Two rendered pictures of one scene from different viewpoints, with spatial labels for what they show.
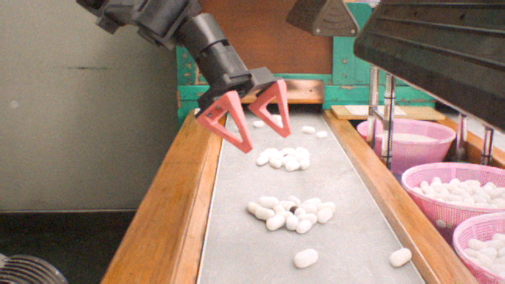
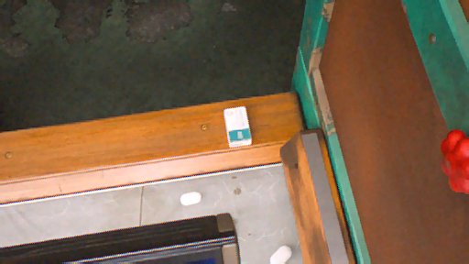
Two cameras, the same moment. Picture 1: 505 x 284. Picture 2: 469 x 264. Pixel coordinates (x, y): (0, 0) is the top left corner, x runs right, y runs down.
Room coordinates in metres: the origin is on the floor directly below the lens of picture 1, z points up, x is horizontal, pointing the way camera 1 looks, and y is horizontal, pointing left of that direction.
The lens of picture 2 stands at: (1.47, -0.27, 1.59)
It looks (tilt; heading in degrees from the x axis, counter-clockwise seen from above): 64 degrees down; 81
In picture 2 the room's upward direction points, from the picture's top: straight up
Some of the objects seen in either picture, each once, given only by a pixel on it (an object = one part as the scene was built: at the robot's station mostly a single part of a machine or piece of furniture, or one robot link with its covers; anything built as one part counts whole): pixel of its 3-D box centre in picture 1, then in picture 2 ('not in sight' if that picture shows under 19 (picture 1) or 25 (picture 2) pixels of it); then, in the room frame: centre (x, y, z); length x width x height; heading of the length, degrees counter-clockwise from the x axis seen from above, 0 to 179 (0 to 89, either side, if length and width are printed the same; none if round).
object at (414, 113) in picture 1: (386, 112); not in sight; (1.57, -0.41, 0.77); 0.33 x 0.15 x 0.01; 90
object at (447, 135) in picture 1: (405, 146); not in sight; (1.35, -0.42, 0.72); 0.27 x 0.27 x 0.10
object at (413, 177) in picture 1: (467, 206); not in sight; (0.91, -0.42, 0.72); 0.27 x 0.27 x 0.10
